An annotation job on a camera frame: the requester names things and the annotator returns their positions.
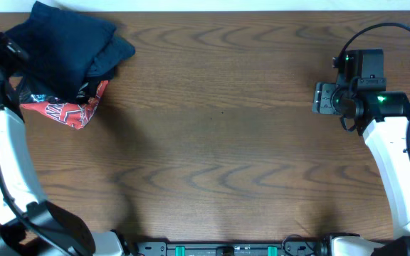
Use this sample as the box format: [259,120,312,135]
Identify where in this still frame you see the small black base cable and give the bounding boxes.
[281,233,316,256]

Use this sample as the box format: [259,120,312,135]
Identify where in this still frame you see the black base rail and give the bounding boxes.
[137,238,331,256]

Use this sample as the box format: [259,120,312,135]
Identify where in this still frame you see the black white printed garment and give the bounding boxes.
[19,81,100,105]

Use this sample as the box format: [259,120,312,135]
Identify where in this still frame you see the folded black garment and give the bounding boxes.
[82,68,116,92]

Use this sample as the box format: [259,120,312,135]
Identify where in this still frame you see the folded navy blue garment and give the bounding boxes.
[85,36,135,77]

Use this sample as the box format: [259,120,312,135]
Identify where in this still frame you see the red printed garment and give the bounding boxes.
[21,80,109,129]

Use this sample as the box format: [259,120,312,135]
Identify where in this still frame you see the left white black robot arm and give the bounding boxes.
[0,32,130,256]

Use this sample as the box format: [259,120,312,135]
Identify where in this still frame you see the navy blue shorts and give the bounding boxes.
[6,1,116,102]

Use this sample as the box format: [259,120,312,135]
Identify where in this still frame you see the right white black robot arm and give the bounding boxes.
[312,82,410,255]

